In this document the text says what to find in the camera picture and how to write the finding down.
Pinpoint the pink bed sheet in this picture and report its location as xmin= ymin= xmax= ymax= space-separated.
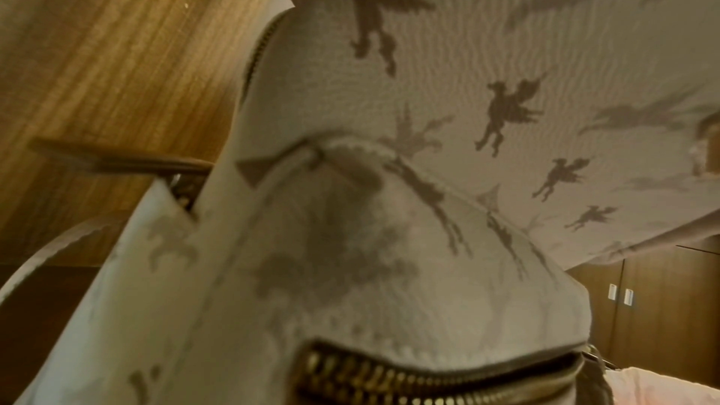
xmin=601 ymin=364 xmax=720 ymax=405

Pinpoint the brown wardrobe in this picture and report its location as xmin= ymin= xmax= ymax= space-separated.
xmin=565 ymin=240 xmax=720 ymax=374

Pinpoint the cream patterned backpack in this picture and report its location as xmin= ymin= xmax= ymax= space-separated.
xmin=0 ymin=0 xmax=720 ymax=405

